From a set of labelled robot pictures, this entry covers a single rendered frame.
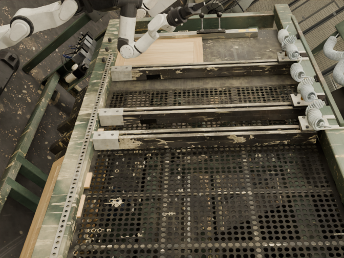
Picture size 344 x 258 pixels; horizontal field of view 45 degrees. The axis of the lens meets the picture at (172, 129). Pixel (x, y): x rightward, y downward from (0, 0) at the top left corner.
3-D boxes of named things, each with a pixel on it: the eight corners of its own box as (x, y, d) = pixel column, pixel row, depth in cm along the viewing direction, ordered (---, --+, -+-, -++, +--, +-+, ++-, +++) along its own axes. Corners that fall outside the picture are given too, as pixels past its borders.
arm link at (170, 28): (172, 21, 218) (155, 29, 224) (184, 28, 226) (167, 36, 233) (169, 2, 221) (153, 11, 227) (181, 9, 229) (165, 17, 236)
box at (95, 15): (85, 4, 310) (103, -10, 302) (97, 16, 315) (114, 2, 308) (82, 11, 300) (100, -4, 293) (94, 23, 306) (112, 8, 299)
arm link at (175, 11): (185, -1, 210) (167, 9, 217) (192, 18, 211) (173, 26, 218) (197, -1, 221) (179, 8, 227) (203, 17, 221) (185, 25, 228)
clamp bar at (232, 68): (113, 73, 263) (107, 39, 248) (306, 66, 255) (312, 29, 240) (111, 82, 255) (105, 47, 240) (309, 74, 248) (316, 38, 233)
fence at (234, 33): (122, 39, 299) (121, 34, 297) (256, 33, 293) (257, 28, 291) (121, 43, 295) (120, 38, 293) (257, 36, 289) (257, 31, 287)
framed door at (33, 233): (55, 164, 275) (52, 162, 274) (115, 124, 252) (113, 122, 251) (11, 293, 205) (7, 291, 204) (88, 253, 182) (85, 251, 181)
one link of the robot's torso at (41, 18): (3, 22, 252) (69, -7, 239) (13, 11, 265) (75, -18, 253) (19, 44, 260) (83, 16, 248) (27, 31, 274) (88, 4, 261)
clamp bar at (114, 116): (103, 116, 229) (95, 79, 214) (324, 108, 221) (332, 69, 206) (100, 128, 221) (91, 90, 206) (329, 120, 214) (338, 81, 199)
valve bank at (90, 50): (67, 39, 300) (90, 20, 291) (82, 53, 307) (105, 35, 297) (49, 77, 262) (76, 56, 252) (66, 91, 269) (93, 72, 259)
